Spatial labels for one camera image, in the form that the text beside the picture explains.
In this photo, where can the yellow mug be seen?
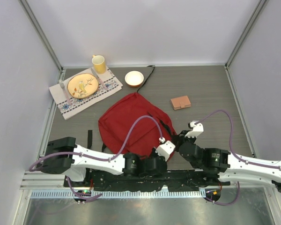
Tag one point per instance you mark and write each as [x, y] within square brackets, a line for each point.
[99, 65]

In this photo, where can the orange white bowl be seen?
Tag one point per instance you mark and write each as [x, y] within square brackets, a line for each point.
[134, 78]

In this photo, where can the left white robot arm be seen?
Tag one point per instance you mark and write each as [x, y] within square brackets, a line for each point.
[71, 160]

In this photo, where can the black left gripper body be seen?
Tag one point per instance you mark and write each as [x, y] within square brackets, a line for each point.
[154, 155]

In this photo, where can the red student backpack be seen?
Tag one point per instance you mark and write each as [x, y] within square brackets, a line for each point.
[135, 116]

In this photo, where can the aluminium front rail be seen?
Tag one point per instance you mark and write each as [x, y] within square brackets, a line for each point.
[44, 181]

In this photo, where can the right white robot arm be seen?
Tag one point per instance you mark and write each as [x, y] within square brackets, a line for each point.
[226, 166]

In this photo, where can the pink handled fork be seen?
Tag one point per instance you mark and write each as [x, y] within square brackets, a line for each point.
[64, 91]

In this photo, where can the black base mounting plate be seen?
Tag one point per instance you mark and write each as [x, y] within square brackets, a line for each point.
[175, 180]

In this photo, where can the yellow bird plate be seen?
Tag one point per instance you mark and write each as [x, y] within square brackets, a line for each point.
[82, 85]

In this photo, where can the pink handled knife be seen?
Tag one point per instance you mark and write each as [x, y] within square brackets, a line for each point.
[99, 79]

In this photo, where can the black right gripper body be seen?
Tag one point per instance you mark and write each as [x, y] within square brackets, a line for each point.
[182, 138]

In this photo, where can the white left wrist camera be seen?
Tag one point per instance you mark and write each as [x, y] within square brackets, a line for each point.
[165, 148]

